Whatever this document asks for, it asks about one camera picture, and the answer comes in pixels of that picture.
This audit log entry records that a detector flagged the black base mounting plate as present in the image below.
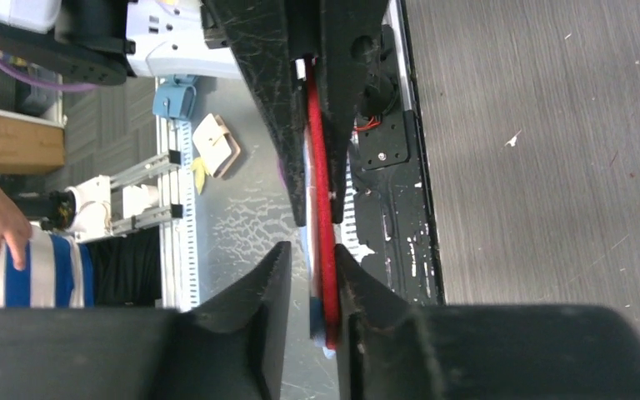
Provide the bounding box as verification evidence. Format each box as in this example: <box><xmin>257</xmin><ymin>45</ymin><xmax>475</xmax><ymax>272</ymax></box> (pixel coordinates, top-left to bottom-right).
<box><xmin>342</xmin><ymin>25</ymin><xmax>444</xmax><ymax>304</ymax></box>

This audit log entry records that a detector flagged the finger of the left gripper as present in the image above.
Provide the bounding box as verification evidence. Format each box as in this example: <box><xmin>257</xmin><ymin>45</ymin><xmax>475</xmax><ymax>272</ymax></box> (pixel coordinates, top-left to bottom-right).
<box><xmin>203</xmin><ymin>0</ymin><xmax>306</xmax><ymax>227</ymax></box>
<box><xmin>317</xmin><ymin>0</ymin><xmax>388</xmax><ymax>223</ymax></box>

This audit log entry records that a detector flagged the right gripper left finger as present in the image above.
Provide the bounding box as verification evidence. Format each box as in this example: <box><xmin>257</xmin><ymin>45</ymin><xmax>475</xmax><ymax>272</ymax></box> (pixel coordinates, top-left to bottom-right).
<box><xmin>0</xmin><ymin>242</ymin><xmax>292</xmax><ymax>399</ymax></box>

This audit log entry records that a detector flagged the blue card holder upper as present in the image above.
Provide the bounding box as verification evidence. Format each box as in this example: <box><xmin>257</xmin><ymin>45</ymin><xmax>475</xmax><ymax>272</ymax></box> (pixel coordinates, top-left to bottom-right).
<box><xmin>152</xmin><ymin>74</ymin><xmax>198</xmax><ymax>122</ymax></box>

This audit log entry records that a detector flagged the blue white striped shirt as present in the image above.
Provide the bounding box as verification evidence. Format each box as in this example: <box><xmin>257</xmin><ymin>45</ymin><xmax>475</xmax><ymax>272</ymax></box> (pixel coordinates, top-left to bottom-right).
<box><xmin>0</xmin><ymin>227</ymin><xmax>94</xmax><ymax>308</ymax></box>

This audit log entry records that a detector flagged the red card holder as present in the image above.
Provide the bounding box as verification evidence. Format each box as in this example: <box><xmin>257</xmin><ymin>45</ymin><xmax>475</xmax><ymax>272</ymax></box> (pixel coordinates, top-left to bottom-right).
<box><xmin>301</xmin><ymin>55</ymin><xmax>340</xmax><ymax>359</ymax></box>

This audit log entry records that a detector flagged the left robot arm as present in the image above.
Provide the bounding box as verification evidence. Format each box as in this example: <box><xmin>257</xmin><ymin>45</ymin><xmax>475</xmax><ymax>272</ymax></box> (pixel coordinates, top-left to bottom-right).
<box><xmin>0</xmin><ymin>1</ymin><xmax>388</xmax><ymax>225</ymax></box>

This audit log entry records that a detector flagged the cardboard box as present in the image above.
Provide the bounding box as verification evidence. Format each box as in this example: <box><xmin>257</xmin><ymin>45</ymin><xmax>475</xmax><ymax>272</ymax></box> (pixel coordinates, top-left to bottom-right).
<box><xmin>0</xmin><ymin>115</ymin><xmax>66</xmax><ymax>175</ymax></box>

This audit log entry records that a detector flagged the beige card holder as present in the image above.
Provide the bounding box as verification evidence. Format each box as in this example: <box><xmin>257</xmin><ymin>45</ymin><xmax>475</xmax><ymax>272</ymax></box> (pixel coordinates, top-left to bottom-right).
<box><xmin>192</xmin><ymin>113</ymin><xmax>241</xmax><ymax>178</ymax></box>

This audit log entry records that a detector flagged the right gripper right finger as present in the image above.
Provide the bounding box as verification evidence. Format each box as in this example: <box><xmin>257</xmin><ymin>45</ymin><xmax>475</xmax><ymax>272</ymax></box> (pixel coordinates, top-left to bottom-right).
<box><xmin>335</xmin><ymin>245</ymin><xmax>640</xmax><ymax>399</ymax></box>

